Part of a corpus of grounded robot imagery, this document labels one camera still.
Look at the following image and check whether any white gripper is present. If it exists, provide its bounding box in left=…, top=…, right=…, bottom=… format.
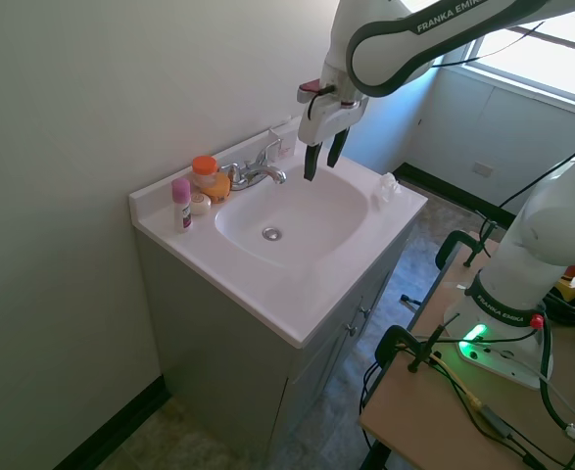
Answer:
left=297, top=95, right=369, bottom=183

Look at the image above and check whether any white tissue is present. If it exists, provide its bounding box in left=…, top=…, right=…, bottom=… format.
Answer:
left=370, top=171, right=403, bottom=208

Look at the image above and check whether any white cardboard box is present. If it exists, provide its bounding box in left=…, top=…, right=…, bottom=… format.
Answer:
left=268, top=121, right=302, bottom=160

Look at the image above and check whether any orange cream jar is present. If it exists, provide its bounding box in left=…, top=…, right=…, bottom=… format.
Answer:
left=200, top=174, right=232, bottom=205

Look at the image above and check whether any clear jar with orange lid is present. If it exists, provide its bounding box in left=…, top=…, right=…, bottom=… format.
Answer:
left=191, top=155, right=219, bottom=190

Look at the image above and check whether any short black baseboard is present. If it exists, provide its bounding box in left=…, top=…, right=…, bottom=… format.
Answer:
left=392, top=163, right=519, bottom=229

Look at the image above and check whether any small round white jar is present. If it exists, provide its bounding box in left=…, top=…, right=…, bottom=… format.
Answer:
left=190, top=192, right=214, bottom=217

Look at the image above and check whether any white sink vanity top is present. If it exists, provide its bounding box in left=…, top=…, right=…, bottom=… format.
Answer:
left=128, top=127, right=429, bottom=350

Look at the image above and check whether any pink-capped deodorant stick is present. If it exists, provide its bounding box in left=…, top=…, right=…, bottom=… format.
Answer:
left=170, top=177, right=193, bottom=235

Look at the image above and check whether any black table clamp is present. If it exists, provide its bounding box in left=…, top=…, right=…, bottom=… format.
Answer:
left=373, top=312, right=462, bottom=376
left=435, top=219, right=500, bottom=271

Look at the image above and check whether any grey vanity cabinet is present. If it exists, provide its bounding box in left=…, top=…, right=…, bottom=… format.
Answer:
left=134, top=214, right=415, bottom=464

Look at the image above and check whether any long black baseboard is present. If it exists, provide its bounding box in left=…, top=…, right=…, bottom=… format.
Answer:
left=54, top=374, right=171, bottom=470

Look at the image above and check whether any red and grey wrist camera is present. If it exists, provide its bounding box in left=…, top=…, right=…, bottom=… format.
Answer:
left=296, top=79, right=338, bottom=105

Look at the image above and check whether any chrome two-handle faucet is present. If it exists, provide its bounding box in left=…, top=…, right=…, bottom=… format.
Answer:
left=217, top=138, right=288, bottom=193

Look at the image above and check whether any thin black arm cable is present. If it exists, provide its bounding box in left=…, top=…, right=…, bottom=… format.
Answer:
left=431, top=19, right=575, bottom=212

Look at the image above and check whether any window with white frame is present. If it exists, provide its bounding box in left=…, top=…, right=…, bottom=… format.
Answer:
left=399, top=0, right=575, bottom=108

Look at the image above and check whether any yellow cable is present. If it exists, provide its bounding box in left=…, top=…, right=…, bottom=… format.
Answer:
left=431, top=354, right=485, bottom=410

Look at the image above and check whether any coiled black cable bundle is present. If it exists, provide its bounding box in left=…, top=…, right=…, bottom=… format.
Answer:
left=543, top=283, right=575, bottom=328

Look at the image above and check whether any grey cable adapter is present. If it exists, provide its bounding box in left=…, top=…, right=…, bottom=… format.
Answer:
left=479, top=402, right=514, bottom=438

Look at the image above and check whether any grey cable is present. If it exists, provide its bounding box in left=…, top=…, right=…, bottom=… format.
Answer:
left=535, top=366, right=575, bottom=438

